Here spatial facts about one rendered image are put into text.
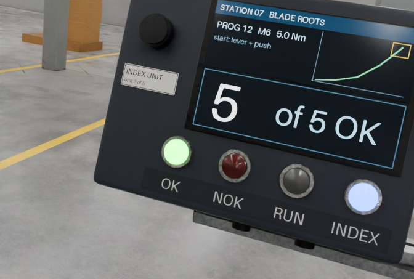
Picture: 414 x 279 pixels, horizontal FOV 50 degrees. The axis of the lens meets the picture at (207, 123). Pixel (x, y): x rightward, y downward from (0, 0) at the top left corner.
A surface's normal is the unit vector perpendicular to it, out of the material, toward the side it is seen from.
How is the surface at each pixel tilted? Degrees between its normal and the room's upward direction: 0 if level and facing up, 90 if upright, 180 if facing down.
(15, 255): 0
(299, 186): 78
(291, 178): 74
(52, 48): 90
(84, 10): 90
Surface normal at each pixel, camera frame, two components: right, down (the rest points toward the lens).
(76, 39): -0.27, 0.22
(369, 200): -0.17, 0.00
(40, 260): 0.14, -0.95
